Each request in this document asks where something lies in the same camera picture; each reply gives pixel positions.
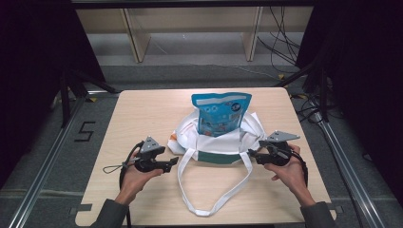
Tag black curtain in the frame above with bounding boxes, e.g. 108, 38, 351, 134
0, 0, 106, 188
296, 0, 403, 199

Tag hanging black cable bundle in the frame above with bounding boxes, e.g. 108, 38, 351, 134
256, 6, 302, 67

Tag aluminium floor rail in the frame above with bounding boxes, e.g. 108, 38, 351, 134
311, 110, 386, 228
7, 90, 120, 228

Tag grey left gripper cord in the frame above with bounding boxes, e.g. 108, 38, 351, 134
102, 157, 141, 175

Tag white tote bag coloured blobs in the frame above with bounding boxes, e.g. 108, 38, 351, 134
166, 108, 269, 219

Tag thin white floor cable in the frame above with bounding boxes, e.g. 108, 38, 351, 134
189, 62, 280, 80

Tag black floor cables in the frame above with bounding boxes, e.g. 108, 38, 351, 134
290, 90, 325, 124

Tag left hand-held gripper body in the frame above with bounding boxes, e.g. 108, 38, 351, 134
132, 135, 167, 174

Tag blue snack packet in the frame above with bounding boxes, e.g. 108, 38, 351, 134
190, 91, 253, 138

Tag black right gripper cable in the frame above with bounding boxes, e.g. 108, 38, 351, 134
290, 149, 310, 188

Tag person's left hand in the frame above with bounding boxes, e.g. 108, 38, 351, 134
114, 149, 164, 206

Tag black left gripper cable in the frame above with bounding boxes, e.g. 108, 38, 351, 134
118, 141, 145, 228

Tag light wooden shelf unit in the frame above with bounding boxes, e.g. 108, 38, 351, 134
75, 6, 315, 64

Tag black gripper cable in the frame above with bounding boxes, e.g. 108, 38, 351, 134
290, 149, 310, 188
118, 141, 145, 228

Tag person's right hand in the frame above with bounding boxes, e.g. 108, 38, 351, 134
263, 143, 317, 207

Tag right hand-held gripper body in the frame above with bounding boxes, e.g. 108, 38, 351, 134
254, 129, 301, 167

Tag black metal stand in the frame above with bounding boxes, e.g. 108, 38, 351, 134
59, 67, 120, 128
273, 59, 330, 124

